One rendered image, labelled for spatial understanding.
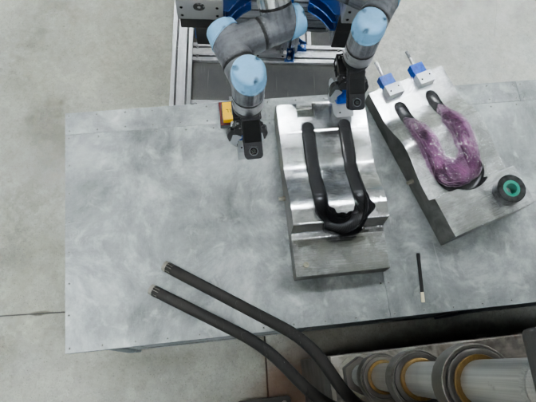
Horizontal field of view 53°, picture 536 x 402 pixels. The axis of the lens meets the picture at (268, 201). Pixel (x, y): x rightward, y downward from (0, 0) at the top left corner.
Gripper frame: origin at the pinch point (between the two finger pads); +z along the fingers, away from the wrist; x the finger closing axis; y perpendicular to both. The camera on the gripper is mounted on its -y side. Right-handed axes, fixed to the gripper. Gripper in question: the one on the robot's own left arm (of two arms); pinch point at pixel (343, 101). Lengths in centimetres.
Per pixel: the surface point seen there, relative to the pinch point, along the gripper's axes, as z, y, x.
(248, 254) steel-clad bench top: 12, -39, 31
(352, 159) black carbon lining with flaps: 4.0, -16.6, -0.7
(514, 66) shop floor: 92, 59, -114
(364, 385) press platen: -12, -76, 9
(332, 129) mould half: 3.0, -7.1, 3.8
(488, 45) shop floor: 92, 71, -104
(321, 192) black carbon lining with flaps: 0.2, -26.6, 10.3
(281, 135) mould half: 3.1, -7.8, 18.8
